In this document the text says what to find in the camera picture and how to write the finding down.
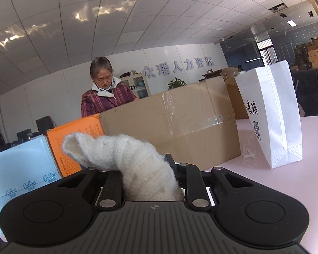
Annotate woman in plaid jacket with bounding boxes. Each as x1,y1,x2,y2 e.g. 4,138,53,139
81,57,138,117

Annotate brown cardboard box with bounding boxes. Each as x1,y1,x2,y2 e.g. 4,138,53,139
99,77,241,170

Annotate right light blue carton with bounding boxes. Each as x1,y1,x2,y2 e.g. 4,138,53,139
0,135,62,241

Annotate potted plant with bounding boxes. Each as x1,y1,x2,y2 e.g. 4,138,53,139
168,77,186,90

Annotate white paper bag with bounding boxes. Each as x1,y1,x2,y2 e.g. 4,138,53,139
235,61,303,168

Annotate orange flat box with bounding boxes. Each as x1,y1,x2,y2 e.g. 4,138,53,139
47,113,104,178

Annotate glass door cabinet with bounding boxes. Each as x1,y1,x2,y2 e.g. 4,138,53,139
121,73,152,99

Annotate cream knitted vest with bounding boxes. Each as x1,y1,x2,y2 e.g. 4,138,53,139
62,133,184,201

